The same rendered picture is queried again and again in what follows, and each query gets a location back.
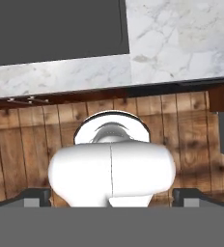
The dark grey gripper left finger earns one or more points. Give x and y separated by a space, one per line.
36 197

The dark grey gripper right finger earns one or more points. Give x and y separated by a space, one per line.
184 196

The brown wooden cupboard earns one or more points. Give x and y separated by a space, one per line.
223 98

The dark grey hob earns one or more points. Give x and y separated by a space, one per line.
52 29

